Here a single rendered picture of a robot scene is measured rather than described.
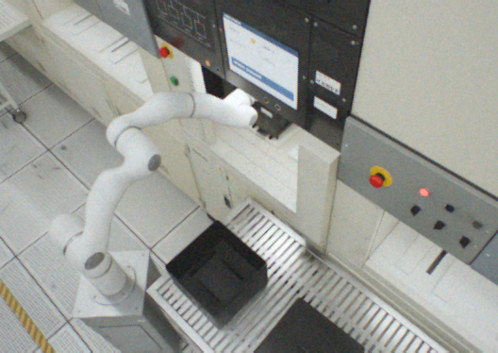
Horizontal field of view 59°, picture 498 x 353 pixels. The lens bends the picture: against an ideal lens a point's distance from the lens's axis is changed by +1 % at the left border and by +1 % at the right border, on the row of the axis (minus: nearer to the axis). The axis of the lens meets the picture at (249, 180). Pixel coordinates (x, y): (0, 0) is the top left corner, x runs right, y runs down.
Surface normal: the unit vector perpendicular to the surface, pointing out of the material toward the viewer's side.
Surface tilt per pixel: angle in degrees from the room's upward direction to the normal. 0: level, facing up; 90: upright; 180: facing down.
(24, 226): 0
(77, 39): 0
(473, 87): 90
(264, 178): 0
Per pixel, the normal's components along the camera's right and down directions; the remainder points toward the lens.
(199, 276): -0.07, -0.57
